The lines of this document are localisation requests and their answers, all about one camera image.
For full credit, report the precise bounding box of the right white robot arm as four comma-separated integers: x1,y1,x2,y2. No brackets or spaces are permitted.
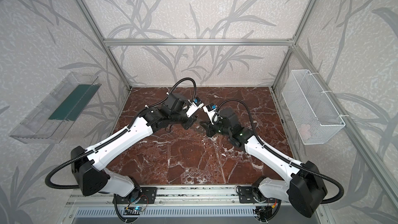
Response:
200,108,328,218

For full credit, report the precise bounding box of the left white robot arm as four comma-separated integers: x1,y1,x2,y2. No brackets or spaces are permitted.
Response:
72,93,204,198

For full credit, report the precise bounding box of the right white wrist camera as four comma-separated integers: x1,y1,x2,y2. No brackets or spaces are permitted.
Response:
203,103,219,124

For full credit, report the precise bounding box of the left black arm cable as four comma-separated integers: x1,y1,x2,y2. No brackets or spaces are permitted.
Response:
45,77,198,190

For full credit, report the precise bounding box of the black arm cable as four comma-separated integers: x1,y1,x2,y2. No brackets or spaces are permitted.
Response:
45,77,198,190
212,99,345,205

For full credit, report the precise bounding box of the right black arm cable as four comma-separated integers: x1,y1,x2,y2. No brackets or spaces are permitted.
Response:
212,99,345,205

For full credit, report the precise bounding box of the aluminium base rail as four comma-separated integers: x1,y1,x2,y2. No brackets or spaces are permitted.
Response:
58,185,328,224

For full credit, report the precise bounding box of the white wire mesh basket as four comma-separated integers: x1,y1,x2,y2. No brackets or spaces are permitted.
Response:
282,69,346,145

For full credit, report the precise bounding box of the clear plastic wall bin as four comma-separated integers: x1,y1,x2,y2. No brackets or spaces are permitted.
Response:
9,72,102,144

